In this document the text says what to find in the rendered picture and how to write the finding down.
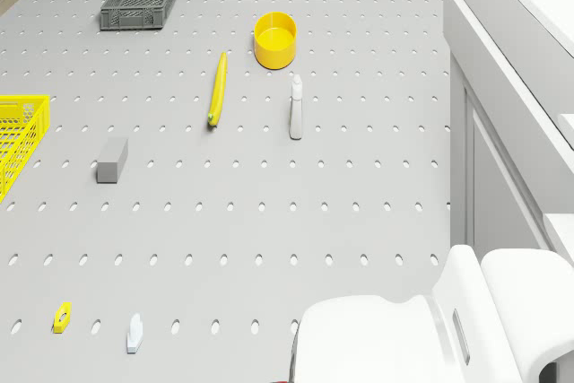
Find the white cabinet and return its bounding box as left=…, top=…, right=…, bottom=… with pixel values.
left=442, top=0, right=574, bottom=267

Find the small white bottle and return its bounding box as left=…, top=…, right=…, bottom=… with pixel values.
left=289, top=74, right=304, bottom=141

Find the grey cube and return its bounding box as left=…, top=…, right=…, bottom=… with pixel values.
left=96, top=137, right=129, bottom=184

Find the yellow nut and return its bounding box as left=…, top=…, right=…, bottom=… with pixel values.
left=52, top=301, right=73, bottom=335

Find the yellow basket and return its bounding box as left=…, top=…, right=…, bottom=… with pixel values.
left=0, top=94, right=51, bottom=205

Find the banana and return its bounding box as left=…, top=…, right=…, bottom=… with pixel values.
left=207, top=51, right=229, bottom=128

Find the yellow bowl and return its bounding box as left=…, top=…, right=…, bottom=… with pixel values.
left=253, top=11, right=299, bottom=71

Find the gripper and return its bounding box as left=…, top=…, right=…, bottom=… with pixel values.
left=287, top=335, right=301, bottom=383

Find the bolt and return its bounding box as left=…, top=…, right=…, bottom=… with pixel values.
left=126, top=313, right=144, bottom=354

